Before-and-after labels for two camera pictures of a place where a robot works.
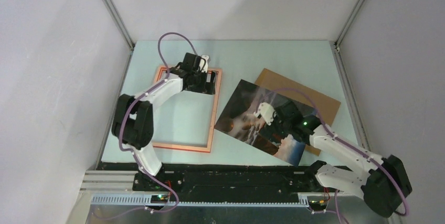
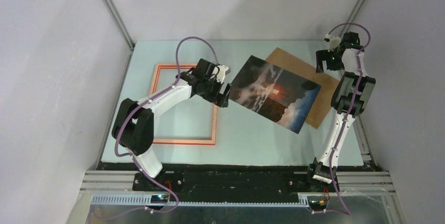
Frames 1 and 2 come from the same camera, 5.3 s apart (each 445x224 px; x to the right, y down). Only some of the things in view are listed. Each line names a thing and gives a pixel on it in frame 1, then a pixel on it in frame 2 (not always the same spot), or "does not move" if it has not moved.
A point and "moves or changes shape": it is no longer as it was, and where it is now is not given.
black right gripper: (273, 130) to (324, 55)
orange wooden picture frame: (189, 148) moves or changes shape
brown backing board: (325, 106) to (328, 90)
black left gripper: (205, 87) to (221, 99)
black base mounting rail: (188, 180) does not move
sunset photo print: (237, 121) to (274, 93)
